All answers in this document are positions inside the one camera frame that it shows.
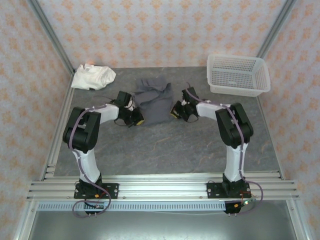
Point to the white perforated plastic basket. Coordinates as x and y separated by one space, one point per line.
237 75

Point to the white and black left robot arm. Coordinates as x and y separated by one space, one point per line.
87 165

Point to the crumpled white cloth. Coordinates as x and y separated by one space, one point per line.
92 76

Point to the small black circuit board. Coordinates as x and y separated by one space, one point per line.
236 206
96 206

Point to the aluminium corner post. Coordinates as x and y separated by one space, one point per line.
50 35
275 30

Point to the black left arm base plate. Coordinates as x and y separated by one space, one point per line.
112 191

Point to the aluminium frame leg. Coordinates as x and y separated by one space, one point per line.
25 222
298 222

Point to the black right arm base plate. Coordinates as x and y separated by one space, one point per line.
212 190

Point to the aluminium cross rail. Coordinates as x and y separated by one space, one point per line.
162 191

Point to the grey t-shirt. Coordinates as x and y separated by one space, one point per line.
155 105

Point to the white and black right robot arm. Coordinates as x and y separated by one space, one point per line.
233 162

